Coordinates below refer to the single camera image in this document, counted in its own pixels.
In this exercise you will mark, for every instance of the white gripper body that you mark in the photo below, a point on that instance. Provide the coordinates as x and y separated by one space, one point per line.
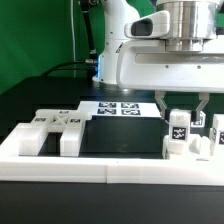
146 65

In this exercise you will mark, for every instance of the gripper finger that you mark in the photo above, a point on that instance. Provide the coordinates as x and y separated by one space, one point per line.
159 97
204 99

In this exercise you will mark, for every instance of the white chair seat part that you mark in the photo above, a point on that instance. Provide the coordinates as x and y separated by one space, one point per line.
196 148

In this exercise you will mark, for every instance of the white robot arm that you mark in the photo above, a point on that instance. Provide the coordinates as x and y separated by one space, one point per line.
177 48

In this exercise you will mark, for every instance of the white chair back part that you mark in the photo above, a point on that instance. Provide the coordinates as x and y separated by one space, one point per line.
70 124

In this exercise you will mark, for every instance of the white tagged cube right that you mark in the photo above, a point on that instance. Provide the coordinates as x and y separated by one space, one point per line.
200 123

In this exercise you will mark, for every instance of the white sheet with tags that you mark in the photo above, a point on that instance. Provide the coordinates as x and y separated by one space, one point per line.
120 109

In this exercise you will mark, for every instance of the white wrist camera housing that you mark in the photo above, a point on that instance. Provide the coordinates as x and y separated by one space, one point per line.
155 25

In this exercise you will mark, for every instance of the white U-shaped obstacle frame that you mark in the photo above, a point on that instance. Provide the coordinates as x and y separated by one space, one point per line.
14 167

